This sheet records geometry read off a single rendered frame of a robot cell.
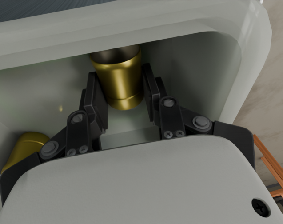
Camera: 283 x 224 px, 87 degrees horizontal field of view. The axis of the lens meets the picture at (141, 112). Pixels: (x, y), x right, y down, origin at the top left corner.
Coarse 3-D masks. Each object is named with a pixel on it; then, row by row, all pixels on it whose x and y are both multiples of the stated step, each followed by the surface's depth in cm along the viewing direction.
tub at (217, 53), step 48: (144, 0) 4; (192, 0) 4; (240, 0) 4; (0, 48) 4; (48, 48) 5; (96, 48) 5; (144, 48) 12; (192, 48) 10; (240, 48) 6; (0, 96) 14; (48, 96) 14; (192, 96) 11; (240, 96) 7; (0, 144) 16
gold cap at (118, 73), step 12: (120, 48) 12; (132, 48) 11; (96, 60) 11; (108, 60) 12; (120, 60) 13; (132, 60) 9; (96, 72) 11; (108, 72) 10; (120, 72) 10; (132, 72) 10; (108, 84) 10; (120, 84) 10; (132, 84) 11; (108, 96) 12; (120, 96) 11; (132, 96) 12; (120, 108) 12
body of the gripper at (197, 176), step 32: (64, 160) 6; (96, 160) 6; (128, 160) 6; (160, 160) 6; (192, 160) 6; (224, 160) 6; (32, 192) 6; (64, 192) 5; (96, 192) 5; (128, 192) 5; (160, 192) 5; (192, 192) 5; (224, 192) 5; (256, 192) 5
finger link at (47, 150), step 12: (96, 84) 11; (84, 96) 11; (96, 96) 10; (84, 108) 10; (96, 108) 10; (96, 120) 10; (60, 132) 9; (96, 132) 10; (48, 144) 8; (60, 144) 8; (48, 156) 8
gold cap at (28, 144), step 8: (24, 136) 17; (32, 136) 17; (40, 136) 18; (16, 144) 17; (24, 144) 16; (32, 144) 17; (40, 144) 17; (16, 152) 16; (24, 152) 16; (32, 152) 16; (8, 160) 15; (16, 160) 15
